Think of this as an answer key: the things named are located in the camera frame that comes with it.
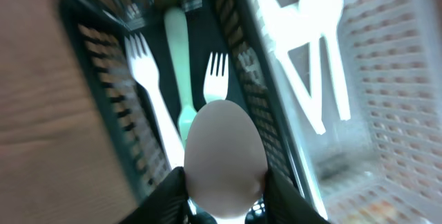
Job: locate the white thick-handled spoon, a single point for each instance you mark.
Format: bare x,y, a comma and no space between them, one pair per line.
225,162

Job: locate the dark green plastic basket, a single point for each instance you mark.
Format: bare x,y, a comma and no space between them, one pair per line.
97,30

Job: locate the teal green fork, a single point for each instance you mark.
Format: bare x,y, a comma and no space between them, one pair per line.
178,41

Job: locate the clear perforated plastic basket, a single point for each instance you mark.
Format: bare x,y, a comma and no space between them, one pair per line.
384,164

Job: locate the white thick-handled fork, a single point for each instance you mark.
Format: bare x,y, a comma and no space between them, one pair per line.
144,70

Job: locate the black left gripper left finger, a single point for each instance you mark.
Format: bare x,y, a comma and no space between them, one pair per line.
166,205

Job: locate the white plastic spoon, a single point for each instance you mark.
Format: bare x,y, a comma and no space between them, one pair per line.
325,16

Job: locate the white plastic spoon angled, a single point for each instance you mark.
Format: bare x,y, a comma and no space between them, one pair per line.
290,29

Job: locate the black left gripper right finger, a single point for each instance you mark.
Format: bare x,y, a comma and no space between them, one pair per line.
284,204

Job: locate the pale green fork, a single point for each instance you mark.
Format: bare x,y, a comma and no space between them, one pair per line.
216,80

